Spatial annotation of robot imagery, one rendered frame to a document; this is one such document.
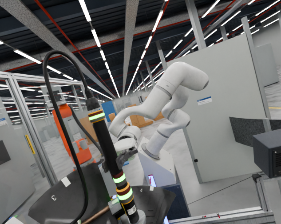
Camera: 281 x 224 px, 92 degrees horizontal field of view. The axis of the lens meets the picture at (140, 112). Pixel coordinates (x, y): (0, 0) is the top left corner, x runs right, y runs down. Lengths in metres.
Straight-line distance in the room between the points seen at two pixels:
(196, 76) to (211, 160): 1.96
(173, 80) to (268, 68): 10.21
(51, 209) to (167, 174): 0.80
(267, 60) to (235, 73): 8.36
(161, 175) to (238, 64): 1.87
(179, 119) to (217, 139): 1.47
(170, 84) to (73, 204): 0.55
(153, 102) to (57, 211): 0.49
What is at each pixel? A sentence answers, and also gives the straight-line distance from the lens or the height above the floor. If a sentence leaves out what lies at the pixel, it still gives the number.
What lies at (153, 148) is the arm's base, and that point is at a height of 1.21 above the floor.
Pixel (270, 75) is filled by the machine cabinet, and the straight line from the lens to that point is 10.76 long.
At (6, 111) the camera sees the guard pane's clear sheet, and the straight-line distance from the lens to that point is 1.16.
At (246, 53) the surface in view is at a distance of 2.50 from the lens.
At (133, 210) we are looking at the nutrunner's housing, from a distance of 0.50.
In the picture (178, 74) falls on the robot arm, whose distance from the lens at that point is 0.62.
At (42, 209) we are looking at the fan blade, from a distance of 0.57.
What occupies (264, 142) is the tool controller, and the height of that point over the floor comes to 1.24.
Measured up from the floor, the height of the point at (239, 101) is 1.13.
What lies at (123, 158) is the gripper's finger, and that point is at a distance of 0.43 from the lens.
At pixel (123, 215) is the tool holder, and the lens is 0.50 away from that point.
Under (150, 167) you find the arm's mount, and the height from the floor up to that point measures 1.10.
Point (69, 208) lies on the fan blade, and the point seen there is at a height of 1.37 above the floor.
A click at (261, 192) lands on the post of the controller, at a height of 0.97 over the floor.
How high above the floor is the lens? 1.62
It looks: 5 degrees down
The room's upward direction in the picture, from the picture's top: 18 degrees counter-clockwise
